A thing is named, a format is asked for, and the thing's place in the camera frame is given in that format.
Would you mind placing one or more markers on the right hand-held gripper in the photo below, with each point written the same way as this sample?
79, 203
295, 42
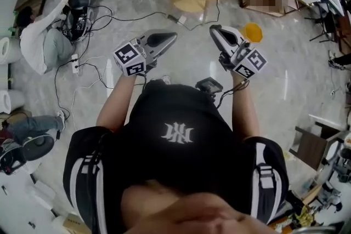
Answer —
251, 63

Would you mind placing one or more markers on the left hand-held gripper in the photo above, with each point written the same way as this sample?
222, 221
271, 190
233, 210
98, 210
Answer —
130, 63

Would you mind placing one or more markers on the person's left forearm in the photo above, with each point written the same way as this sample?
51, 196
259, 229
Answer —
115, 104

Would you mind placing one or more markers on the person's right forearm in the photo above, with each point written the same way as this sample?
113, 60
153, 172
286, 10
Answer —
245, 112

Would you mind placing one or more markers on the yellow plastic bucket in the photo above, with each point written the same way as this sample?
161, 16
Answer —
253, 33

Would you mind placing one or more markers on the white power adapter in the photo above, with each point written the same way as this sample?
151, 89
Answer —
182, 20

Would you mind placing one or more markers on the person's left white shoe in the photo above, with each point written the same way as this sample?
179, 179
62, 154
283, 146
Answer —
166, 80

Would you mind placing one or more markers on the black waist-mounted device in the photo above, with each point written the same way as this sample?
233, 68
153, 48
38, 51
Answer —
209, 86

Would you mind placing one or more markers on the person's black shirt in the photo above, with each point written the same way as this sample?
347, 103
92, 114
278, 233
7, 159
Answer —
175, 107

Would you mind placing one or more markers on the black electronics pack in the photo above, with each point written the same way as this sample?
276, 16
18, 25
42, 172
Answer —
12, 159
76, 26

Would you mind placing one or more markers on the white power strip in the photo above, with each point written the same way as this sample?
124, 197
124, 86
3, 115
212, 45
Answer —
75, 64

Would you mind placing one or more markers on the dark wooden stool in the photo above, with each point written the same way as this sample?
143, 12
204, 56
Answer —
310, 148

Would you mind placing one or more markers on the white foam roll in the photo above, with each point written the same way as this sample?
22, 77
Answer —
13, 101

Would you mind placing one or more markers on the person's face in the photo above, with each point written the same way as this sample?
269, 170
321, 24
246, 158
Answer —
192, 213

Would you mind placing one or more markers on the white foam block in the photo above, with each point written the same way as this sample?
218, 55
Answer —
44, 194

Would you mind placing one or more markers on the small cardboard box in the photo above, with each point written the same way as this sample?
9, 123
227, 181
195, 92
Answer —
72, 223

